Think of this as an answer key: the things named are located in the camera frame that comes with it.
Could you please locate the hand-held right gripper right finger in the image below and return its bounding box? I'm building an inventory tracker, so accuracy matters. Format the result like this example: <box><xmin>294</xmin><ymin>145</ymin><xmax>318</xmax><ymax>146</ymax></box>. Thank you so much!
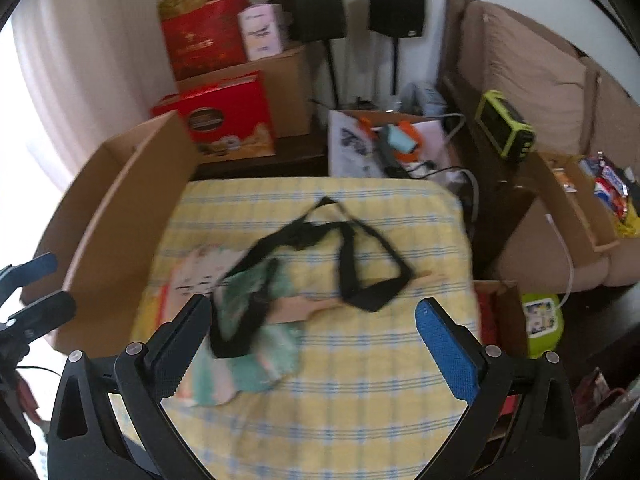
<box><xmin>415</xmin><ymin>297</ymin><xmax>583</xmax><ymax>480</ymax></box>

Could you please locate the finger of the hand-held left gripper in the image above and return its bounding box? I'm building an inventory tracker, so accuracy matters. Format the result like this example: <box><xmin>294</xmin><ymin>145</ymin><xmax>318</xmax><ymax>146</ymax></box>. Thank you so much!
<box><xmin>0</xmin><ymin>252</ymin><xmax>58</xmax><ymax>293</ymax></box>
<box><xmin>0</xmin><ymin>290</ymin><xmax>77</xmax><ymax>343</ymax></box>

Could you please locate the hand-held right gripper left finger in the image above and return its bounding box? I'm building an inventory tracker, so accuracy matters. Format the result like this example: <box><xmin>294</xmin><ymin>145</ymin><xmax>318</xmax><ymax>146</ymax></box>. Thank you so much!
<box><xmin>47</xmin><ymin>294</ymin><xmax>213</xmax><ymax>480</ymax></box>

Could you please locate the round painted fan wooden handle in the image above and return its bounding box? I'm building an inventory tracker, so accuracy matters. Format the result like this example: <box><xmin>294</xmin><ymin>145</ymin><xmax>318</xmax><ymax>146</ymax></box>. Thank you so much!
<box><xmin>167</xmin><ymin>242</ymin><xmax>448</xmax><ymax>408</ymax></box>

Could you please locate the large cardboard box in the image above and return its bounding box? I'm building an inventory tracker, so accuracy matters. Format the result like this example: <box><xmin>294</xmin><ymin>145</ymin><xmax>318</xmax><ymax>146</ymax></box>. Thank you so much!
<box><xmin>20</xmin><ymin>109</ymin><xmax>201</xmax><ymax>356</ymax></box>

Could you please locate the black strap with buckle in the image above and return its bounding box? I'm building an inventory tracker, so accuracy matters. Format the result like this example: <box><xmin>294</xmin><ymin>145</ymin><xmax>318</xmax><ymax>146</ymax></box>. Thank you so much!
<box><xmin>207</xmin><ymin>196</ymin><xmax>418</xmax><ymax>361</ymax></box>

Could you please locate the small cardboard box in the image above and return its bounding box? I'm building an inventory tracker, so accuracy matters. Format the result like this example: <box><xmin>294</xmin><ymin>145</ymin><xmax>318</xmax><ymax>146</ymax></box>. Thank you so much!
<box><xmin>472</xmin><ymin>280</ymin><xmax>531</xmax><ymax>441</ymax></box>

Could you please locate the green lidded container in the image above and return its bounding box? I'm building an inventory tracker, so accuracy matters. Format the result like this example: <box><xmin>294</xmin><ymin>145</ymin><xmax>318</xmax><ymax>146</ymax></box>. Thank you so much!
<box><xmin>521</xmin><ymin>292</ymin><xmax>566</xmax><ymax>356</ymax></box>

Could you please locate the yellow plaid cloth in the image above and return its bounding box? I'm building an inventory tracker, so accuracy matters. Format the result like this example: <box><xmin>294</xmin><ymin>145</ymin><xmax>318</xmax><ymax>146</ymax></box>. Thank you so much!
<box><xmin>107</xmin><ymin>176</ymin><xmax>481</xmax><ymax>480</ymax></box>

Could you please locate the cardboard snack box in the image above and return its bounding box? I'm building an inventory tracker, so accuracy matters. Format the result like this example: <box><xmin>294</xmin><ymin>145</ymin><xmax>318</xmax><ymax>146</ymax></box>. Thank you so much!
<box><xmin>530</xmin><ymin>152</ymin><xmax>640</xmax><ymax>253</ymax></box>

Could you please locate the white sheer curtain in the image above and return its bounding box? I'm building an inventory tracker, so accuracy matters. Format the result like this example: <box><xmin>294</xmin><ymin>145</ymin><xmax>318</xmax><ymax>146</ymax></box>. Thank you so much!
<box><xmin>10</xmin><ymin>0</ymin><xmax>173</xmax><ymax>186</ymax></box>

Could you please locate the teal and orange device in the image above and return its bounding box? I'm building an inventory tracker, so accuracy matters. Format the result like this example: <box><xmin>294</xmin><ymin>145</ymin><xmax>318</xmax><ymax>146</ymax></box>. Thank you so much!
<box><xmin>357</xmin><ymin>115</ymin><xmax>426</xmax><ymax>163</ymax></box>

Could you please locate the box with orange tools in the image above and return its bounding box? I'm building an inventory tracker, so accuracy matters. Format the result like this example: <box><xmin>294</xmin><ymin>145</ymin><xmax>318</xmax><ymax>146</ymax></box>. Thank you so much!
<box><xmin>327</xmin><ymin>109</ymin><xmax>451</xmax><ymax>178</ymax></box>

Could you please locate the dark wooden side table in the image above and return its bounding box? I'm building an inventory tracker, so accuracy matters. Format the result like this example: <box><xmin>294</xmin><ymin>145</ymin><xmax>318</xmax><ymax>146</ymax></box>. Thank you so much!
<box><xmin>192</xmin><ymin>135</ymin><xmax>331</xmax><ymax>181</ymax></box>

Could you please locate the green portable radio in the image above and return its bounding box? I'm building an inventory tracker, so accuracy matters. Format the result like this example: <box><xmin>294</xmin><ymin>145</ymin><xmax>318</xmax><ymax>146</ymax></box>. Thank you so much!
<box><xmin>474</xmin><ymin>90</ymin><xmax>537</xmax><ymax>163</ymax></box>

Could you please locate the red gift box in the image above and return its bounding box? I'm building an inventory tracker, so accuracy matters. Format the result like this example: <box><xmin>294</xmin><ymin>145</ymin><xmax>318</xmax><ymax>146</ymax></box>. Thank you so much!
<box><xmin>150</xmin><ymin>71</ymin><xmax>277</xmax><ymax>161</ymax></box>

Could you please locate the grey electronic device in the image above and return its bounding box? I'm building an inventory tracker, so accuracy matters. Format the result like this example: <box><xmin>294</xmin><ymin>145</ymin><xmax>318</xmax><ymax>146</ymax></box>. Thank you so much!
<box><xmin>400</xmin><ymin>82</ymin><xmax>446</xmax><ymax>116</ymax></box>

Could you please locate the closed brown cardboard box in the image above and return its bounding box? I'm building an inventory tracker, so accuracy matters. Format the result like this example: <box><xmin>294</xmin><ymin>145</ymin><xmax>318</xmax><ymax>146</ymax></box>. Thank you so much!
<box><xmin>175</xmin><ymin>42</ymin><xmax>313</xmax><ymax>138</ymax></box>

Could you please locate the red gift bag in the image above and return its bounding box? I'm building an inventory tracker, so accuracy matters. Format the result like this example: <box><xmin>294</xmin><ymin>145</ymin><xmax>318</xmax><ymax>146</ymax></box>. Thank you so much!
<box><xmin>160</xmin><ymin>0</ymin><xmax>251</xmax><ymax>81</ymax></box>

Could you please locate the black speaker stand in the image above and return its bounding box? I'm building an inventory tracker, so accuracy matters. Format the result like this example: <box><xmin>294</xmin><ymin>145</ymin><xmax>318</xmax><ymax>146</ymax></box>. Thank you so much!
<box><xmin>390</xmin><ymin>37</ymin><xmax>401</xmax><ymax>98</ymax></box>
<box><xmin>325</xmin><ymin>40</ymin><xmax>343</xmax><ymax>108</ymax></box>

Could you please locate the brown sofa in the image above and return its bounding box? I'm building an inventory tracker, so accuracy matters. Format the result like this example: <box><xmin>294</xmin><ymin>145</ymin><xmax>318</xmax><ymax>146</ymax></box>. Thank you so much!
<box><xmin>437</xmin><ymin>0</ymin><xmax>640</xmax><ymax>293</ymax></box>

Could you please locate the pink tissue pack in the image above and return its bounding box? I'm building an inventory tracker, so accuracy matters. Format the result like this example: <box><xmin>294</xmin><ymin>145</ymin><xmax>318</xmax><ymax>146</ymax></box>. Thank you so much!
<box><xmin>236</xmin><ymin>3</ymin><xmax>291</xmax><ymax>61</ymax></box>

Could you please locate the black speaker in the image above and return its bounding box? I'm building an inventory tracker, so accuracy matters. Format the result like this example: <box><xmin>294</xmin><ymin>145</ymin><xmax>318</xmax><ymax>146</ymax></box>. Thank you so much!
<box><xmin>367</xmin><ymin>0</ymin><xmax>427</xmax><ymax>38</ymax></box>
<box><xmin>284</xmin><ymin>0</ymin><xmax>348</xmax><ymax>43</ymax></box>

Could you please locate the white charging cable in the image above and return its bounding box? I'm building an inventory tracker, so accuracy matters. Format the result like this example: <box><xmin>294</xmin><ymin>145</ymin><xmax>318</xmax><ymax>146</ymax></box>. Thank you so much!
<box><xmin>545</xmin><ymin>214</ymin><xmax>575</xmax><ymax>306</ymax></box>

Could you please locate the grey power cable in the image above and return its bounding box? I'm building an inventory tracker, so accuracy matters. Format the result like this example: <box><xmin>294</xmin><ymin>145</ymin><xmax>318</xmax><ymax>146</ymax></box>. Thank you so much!
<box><xmin>440</xmin><ymin>112</ymin><xmax>482</xmax><ymax>221</ymax></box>

